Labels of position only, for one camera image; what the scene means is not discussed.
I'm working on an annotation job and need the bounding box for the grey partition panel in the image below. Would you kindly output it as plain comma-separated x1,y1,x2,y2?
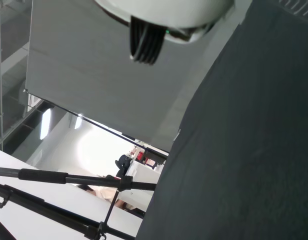
24,0,248,153

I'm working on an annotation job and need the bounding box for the thin metal pole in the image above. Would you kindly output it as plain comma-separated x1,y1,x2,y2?
0,0,5,151

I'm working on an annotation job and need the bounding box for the black tripod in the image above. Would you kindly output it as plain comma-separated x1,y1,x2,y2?
0,166,158,240

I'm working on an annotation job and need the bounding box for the black bench cloth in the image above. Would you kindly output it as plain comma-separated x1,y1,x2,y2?
135,0,308,240

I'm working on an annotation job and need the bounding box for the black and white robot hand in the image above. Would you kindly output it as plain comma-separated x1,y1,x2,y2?
93,0,236,66

